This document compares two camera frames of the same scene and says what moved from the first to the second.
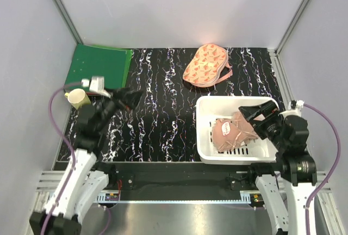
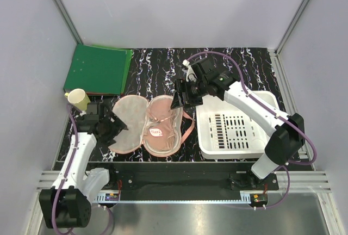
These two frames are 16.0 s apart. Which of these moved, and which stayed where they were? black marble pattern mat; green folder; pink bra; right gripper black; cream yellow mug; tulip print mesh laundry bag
Moved: right gripper black; pink bra; tulip print mesh laundry bag
Stayed: cream yellow mug; black marble pattern mat; green folder
